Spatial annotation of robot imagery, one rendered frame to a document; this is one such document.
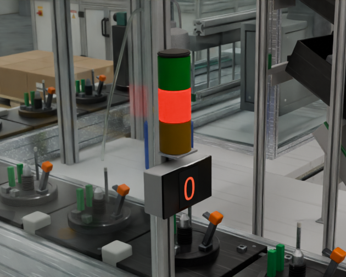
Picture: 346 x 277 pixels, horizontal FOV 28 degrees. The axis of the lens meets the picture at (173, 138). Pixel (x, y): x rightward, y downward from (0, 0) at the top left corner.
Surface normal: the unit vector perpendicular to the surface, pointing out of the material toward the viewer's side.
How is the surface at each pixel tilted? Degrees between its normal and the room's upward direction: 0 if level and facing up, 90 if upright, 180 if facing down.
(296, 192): 0
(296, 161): 0
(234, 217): 0
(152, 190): 90
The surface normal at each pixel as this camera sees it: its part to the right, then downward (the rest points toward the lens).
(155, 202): -0.64, 0.24
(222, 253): -0.02, -0.96
